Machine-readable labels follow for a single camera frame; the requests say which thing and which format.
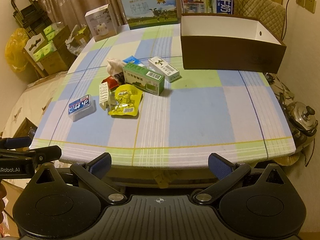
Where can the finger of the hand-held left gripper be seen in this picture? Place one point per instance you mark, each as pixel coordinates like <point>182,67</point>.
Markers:
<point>46,153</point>
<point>17,142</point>

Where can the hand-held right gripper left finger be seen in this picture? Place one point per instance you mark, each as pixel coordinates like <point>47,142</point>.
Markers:
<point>102,165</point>

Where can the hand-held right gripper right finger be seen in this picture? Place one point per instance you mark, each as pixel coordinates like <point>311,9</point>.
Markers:
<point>220,166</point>

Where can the blue barcode packet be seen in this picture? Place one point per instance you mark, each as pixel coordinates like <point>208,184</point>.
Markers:
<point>81,107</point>

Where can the yellow snack packet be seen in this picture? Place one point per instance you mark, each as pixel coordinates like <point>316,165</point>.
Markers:
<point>123,108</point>
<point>128,92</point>

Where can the red snack packet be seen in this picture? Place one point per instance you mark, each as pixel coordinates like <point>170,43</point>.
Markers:
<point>108,82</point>

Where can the green medicine box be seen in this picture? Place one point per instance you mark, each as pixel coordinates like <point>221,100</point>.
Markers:
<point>142,78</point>

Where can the white box green print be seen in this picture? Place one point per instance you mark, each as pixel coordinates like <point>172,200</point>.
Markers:
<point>163,67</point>

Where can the white cardboard box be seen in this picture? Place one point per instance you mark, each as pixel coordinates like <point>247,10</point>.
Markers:
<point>230,52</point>

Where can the person's left hand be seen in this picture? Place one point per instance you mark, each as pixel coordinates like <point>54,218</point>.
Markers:
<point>2,198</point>

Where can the checked tablecloth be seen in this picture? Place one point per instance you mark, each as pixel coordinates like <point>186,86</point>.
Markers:
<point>190,110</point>

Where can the white blister pack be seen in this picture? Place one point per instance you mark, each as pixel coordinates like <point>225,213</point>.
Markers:
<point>104,95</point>

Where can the dark small packet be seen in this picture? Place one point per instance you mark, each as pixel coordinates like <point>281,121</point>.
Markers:
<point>118,77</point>

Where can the yellow plastic bag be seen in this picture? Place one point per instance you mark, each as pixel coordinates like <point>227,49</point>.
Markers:
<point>16,50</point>

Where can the metal pot with lid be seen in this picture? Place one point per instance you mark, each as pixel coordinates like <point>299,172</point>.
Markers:
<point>301,118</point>

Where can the carton of green tissue boxes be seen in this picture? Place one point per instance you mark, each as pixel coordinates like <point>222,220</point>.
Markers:
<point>47,47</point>

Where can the small blue white box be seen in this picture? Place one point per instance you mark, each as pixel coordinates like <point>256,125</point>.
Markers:
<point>131,60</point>

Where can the small cardboard box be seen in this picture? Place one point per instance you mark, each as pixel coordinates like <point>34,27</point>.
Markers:
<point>83,36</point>

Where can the black folding rack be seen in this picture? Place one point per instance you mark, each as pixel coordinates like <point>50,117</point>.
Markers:
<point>27,10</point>

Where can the white appliance box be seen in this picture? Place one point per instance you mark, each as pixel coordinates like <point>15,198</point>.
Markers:
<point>101,22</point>

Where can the beige quilted chair cover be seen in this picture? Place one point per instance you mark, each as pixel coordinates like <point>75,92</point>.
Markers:
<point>260,7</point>

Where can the light blue milk carton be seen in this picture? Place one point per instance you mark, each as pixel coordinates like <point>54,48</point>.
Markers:
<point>150,7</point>

